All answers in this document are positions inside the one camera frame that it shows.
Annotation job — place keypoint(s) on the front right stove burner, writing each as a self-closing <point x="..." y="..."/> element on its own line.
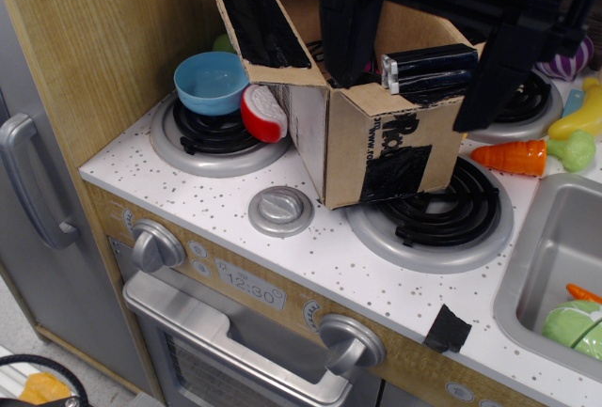
<point x="454" y="230"/>

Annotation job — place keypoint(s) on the orange object in black ring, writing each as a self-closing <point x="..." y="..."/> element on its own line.
<point x="59" y="387"/>

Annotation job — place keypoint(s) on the cardboard box with black tape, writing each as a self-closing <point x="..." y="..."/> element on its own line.
<point x="358" y="144"/>

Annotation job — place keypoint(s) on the green toy behind box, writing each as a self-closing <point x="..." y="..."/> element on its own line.
<point x="223" y="44"/>

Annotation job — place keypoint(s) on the silver oven door handle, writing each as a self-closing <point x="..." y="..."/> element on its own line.
<point x="221" y="355"/>

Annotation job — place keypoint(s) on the green toy broccoli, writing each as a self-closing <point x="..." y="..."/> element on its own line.
<point x="575" y="153"/>

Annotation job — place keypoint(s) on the oven clock display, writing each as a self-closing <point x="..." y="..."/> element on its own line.
<point x="251" y="285"/>

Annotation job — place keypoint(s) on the grey fridge door handle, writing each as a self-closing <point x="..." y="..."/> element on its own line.
<point x="16" y="134"/>

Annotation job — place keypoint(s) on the back left stove burner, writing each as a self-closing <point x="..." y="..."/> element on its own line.
<point x="206" y="146"/>

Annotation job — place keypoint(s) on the silver oven knob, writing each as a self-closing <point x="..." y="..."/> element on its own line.
<point x="155" y="247"/>
<point x="349" y="344"/>

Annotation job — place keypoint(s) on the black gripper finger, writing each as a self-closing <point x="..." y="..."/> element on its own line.
<point x="348" y="33"/>
<point x="506" y="62"/>

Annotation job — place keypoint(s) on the blue plastic bowl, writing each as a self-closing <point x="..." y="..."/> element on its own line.
<point x="211" y="83"/>

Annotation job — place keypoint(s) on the yellow toy banana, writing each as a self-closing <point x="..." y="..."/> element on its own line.
<point x="587" y="118"/>

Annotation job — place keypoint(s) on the small orange toy in sink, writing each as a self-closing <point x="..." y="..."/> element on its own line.
<point x="579" y="293"/>

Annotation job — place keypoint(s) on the purple white striped toy onion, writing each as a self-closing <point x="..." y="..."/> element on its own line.
<point x="567" y="68"/>

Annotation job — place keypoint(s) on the orange toy carrot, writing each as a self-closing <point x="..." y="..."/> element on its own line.
<point x="522" y="157"/>

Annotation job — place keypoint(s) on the left silver oven knob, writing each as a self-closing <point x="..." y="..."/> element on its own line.
<point x="155" y="247"/>

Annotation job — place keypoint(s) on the right silver oven knob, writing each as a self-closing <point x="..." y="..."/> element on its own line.
<point x="349" y="344"/>

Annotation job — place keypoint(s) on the silver toy sink basin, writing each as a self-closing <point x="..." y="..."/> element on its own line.
<point x="558" y="244"/>

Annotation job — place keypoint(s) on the red white toy cheese wedge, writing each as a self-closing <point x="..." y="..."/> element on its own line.
<point x="262" y="115"/>

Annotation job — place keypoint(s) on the grey round countertop knob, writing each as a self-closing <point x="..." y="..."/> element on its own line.
<point x="280" y="211"/>

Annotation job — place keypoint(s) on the blue toy knife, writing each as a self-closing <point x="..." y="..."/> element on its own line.
<point x="573" y="102"/>

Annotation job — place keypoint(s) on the black tape piece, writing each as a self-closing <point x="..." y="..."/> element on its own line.
<point x="448" y="333"/>

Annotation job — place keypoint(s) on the green toy cabbage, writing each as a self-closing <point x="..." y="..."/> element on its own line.
<point x="576" y="325"/>

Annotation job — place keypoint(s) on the stove burner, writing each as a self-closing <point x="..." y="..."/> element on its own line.
<point x="206" y="146"/>
<point x="535" y="106"/>
<point x="454" y="230"/>

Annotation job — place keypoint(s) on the back right stove burner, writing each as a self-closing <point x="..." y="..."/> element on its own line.
<point x="535" y="106"/>

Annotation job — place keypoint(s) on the grey toy fridge door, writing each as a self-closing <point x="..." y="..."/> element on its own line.
<point x="49" y="257"/>

